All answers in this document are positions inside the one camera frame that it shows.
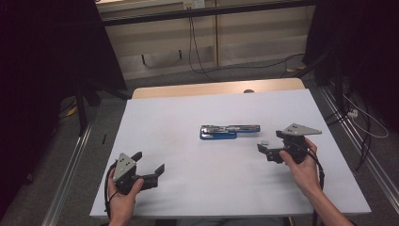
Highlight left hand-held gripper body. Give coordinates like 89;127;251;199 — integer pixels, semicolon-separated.
111;153;160;196

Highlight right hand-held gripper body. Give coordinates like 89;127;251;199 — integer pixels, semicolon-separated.
264;122;323;165

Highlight blue stapler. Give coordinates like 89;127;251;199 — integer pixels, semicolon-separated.
199;123;262;141

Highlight person's left hand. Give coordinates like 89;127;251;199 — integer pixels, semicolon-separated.
106;178;145;225

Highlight person's right hand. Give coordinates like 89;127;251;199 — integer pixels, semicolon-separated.
279;137;323;197

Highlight white table cover board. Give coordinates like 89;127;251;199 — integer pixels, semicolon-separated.
89;89;372;218

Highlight black stand legs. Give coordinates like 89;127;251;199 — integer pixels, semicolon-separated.
74;80;130;137

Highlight light wooden table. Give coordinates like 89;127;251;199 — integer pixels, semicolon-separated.
131;77;306;100

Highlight black curtain with stand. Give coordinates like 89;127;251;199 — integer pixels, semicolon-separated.
302;0;399;133

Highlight large black curtain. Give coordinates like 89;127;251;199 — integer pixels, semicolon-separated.
0;0;128;218

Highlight black horizontal bar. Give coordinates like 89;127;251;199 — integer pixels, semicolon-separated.
102;0;316;27

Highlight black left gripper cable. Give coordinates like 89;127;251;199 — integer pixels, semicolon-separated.
104;164;120;220

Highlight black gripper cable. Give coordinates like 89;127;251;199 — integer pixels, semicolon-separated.
293;142;326;226
104;164;120;220

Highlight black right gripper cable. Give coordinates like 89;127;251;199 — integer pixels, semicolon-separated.
293;142;326;226

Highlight aluminium floor rail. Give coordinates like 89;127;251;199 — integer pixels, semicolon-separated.
40;121;95;226
318;86;399;215

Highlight black cable bundle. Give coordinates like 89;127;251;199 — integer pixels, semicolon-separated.
324;103;374;173

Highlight black floor cable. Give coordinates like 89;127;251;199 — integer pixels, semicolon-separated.
200;52;306;75

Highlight white cable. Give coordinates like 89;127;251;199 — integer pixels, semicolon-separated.
343;93;390;139

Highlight black hanging cables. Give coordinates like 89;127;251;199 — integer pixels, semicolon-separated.
187;8;215;81

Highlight white wall socket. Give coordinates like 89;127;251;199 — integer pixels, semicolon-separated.
183;0;206;9

